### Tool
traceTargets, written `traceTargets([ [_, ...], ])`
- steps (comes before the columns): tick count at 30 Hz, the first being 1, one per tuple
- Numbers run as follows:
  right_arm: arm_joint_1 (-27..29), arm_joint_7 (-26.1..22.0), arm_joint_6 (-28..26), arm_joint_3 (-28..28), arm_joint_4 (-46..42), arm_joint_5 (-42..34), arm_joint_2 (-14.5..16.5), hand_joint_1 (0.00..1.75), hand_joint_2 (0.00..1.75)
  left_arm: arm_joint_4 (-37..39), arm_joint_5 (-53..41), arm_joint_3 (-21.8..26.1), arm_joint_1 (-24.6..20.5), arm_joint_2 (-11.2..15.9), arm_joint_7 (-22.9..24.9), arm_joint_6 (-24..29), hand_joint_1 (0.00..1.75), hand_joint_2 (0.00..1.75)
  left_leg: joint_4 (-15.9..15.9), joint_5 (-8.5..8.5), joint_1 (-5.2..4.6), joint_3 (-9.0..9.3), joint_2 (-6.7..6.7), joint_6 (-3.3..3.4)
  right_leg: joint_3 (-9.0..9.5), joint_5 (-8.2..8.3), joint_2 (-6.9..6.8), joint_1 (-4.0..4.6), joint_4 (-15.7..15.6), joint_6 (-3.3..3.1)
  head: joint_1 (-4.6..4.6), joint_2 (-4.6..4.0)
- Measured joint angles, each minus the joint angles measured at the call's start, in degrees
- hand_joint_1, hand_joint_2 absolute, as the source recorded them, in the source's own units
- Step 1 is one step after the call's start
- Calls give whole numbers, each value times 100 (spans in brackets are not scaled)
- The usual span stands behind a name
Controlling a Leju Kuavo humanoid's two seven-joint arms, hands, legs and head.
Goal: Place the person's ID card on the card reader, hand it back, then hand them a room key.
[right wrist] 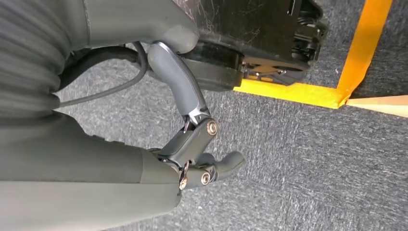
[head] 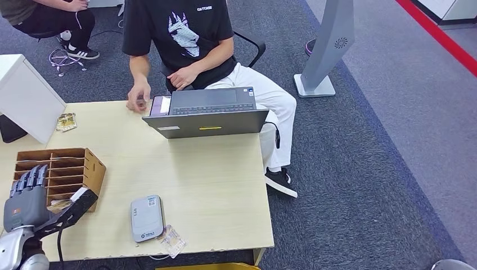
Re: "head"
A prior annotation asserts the grey rounded object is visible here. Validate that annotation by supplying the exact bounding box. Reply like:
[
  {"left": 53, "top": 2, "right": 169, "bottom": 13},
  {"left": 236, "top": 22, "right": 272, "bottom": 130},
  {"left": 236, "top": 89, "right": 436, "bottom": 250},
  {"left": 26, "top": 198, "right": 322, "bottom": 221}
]
[{"left": 431, "top": 259, "right": 475, "bottom": 270}]

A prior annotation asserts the yellow printed card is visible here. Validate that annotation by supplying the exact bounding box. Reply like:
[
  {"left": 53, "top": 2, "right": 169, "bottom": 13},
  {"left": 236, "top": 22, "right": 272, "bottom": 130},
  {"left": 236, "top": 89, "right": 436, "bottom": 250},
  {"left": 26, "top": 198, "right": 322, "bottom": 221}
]
[{"left": 56, "top": 112, "right": 78, "bottom": 133}]

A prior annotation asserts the person's left hand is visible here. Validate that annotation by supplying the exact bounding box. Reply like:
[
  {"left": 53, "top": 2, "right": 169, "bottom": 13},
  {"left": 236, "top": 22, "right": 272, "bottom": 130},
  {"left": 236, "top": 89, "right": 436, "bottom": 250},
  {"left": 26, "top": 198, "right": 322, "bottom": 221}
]
[{"left": 166, "top": 65, "right": 200, "bottom": 91}]

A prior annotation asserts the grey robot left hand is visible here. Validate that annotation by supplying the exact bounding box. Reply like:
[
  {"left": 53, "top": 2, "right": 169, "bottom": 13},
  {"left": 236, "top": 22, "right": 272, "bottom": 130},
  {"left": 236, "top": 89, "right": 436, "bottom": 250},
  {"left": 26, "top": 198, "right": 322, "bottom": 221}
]
[{"left": 3, "top": 164, "right": 51, "bottom": 233}]

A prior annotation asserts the yellow object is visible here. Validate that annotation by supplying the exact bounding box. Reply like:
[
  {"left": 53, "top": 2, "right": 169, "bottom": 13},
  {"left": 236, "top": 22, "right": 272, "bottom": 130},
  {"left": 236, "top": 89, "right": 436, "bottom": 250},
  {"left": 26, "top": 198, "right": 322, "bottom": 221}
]
[{"left": 155, "top": 262, "right": 262, "bottom": 270}]

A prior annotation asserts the brownish printed key card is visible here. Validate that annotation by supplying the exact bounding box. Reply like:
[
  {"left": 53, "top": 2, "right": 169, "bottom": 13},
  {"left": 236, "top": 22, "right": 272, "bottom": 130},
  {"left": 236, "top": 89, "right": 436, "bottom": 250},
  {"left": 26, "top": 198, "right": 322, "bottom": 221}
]
[{"left": 47, "top": 199, "right": 73, "bottom": 214}]

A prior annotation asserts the person's right hand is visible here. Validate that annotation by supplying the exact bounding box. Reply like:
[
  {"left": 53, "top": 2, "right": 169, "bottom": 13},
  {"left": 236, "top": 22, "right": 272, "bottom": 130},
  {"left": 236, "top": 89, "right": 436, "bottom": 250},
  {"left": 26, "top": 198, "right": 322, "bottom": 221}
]
[{"left": 125, "top": 80, "right": 152, "bottom": 114}]

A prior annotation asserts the person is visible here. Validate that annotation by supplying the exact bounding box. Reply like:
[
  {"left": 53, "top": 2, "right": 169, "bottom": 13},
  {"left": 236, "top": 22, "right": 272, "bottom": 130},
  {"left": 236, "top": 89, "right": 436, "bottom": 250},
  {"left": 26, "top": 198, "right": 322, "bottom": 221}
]
[
  {"left": 0, "top": 0, "right": 101, "bottom": 60},
  {"left": 121, "top": 0, "right": 299, "bottom": 199}
]

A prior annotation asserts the black smartphone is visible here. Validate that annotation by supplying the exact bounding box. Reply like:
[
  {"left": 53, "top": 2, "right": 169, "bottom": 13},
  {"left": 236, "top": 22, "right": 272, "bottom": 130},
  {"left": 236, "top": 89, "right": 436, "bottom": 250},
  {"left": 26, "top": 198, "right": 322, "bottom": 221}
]
[{"left": 150, "top": 95, "right": 172, "bottom": 118}]

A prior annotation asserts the grey kiosk stand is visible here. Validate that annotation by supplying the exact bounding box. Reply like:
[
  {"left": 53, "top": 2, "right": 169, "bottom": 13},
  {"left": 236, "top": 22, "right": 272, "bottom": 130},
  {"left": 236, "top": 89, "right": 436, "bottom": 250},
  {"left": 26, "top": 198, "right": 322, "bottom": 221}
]
[{"left": 293, "top": 0, "right": 355, "bottom": 98}]

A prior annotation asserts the white furniture panel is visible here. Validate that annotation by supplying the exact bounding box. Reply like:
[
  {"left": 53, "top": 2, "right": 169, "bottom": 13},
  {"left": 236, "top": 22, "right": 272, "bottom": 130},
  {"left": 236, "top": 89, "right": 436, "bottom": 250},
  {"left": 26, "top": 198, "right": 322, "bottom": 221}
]
[{"left": 88, "top": 0, "right": 125, "bottom": 8}]

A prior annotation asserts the grey card reader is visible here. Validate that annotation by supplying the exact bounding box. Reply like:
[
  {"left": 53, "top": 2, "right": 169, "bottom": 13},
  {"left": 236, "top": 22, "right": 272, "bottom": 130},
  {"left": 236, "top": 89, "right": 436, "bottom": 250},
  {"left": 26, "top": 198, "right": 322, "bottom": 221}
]
[{"left": 130, "top": 194, "right": 165, "bottom": 244}]

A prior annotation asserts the black object under cabinet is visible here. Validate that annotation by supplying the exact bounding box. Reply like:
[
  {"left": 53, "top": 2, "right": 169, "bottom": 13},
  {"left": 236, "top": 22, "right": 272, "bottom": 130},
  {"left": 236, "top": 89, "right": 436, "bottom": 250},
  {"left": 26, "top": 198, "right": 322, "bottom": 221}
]
[{"left": 0, "top": 114, "right": 28, "bottom": 144}]

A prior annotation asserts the grey laptop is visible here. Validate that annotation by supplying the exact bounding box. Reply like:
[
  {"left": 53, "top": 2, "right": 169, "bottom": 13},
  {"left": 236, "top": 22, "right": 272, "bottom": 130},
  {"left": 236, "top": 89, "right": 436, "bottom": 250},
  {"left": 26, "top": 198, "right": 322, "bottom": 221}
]
[{"left": 142, "top": 87, "right": 271, "bottom": 140}]

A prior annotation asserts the black laptop power cable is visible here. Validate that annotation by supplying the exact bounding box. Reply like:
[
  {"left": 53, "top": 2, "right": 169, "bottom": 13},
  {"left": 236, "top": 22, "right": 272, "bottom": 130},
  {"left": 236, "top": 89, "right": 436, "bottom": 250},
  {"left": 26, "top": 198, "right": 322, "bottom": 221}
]
[{"left": 264, "top": 121, "right": 281, "bottom": 151}]

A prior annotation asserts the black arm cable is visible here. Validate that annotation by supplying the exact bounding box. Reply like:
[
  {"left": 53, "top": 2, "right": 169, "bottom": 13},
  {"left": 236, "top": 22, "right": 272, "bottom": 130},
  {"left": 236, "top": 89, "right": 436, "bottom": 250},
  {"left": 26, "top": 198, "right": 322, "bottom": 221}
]
[{"left": 56, "top": 223, "right": 66, "bottom": 263}]

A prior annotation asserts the wooden slotted card organiser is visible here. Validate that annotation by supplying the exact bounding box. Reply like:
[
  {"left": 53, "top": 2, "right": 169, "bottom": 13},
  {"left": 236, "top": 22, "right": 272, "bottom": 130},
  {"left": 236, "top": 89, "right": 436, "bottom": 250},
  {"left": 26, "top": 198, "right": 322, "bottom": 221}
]
[{"left": 14, "top": 147, "right": 107, "bottom": 213}]

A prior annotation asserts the clear plastic card sleeve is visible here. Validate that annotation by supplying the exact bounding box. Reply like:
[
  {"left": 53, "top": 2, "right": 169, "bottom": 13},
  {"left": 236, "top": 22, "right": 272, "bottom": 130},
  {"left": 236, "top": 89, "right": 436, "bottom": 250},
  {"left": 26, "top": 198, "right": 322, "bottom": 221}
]
[{"left": 158, "top": 224, "right": 187, "bottom": 260}]

